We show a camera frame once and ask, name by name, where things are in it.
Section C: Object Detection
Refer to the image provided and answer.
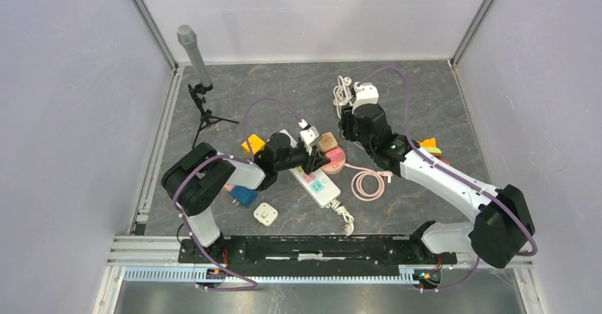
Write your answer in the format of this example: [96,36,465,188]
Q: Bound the white plug adapter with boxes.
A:
[253,202,278,227]

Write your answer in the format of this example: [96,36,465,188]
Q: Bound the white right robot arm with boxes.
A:
[339,104,536,269]

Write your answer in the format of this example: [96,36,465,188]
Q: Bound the white power strip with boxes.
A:
[278,129,341,208]

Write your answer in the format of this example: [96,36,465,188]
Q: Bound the pink coiled cable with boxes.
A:
[342,162,394,202]

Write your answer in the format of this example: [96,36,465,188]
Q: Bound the blue cube socket adapter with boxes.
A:
[229,185,258,208]

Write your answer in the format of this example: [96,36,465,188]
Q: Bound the beige cube socket adapter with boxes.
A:
[317,132,339,154]

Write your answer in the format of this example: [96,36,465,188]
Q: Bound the yellow green toy block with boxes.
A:
[419,137,442,157]

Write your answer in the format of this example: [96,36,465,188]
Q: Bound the grey microphone on stand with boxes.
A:
[177,24,239,148]

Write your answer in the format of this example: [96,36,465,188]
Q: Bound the white coiled cable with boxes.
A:
[332,75,356,119]

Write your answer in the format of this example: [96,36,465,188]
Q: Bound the power strip cord and plug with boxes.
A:
[332,198,356,237]

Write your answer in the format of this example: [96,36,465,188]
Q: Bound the pink round socket base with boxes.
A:
[321,147,346,175]

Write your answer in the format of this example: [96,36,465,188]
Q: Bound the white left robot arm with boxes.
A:
[160,130,331,263]

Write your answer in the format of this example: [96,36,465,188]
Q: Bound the yellow cube socket adapter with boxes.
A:
[241,134,266,157]

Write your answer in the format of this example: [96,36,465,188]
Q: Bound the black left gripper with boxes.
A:
[275,144,330,175]

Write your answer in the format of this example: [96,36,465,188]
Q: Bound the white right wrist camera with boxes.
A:
[352,82,379,112]

